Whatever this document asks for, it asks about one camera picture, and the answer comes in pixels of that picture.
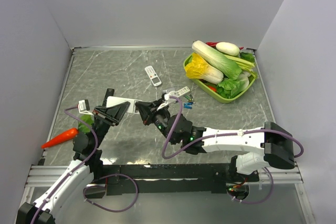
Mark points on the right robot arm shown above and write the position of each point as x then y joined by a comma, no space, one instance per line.
266,146

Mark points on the green napa cabbage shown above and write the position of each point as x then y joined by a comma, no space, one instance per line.
217,59

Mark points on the red chili pepper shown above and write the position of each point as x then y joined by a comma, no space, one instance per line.
212,44

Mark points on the white remote control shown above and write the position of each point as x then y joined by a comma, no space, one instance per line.
130,103

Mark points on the orange carrot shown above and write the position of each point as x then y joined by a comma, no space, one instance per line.
61,138

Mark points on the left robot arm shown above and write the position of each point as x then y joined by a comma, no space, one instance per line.
82,170

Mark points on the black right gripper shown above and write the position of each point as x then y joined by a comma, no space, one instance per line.
146,108

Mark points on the green lettuce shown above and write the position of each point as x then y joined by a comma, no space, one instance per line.
230,88

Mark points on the green plastic tray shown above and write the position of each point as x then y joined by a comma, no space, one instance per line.
224,78

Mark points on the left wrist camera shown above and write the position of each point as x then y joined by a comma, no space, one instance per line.
83,106

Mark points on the small white button remote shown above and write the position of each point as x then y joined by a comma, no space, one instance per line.
181,92

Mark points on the green celery stalks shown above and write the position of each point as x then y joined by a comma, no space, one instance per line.
246,62

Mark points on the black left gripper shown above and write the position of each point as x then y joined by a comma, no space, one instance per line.
112,115

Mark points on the black remote control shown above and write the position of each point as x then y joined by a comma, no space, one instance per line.
109,93

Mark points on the white radish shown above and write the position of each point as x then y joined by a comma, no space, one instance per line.
228,48

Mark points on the green leaf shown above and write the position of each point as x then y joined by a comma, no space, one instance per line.
88,120

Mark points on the yellow napa cabbage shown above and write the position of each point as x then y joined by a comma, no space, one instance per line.
198,68

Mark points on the white remote with screen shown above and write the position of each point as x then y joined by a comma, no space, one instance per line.
154,78

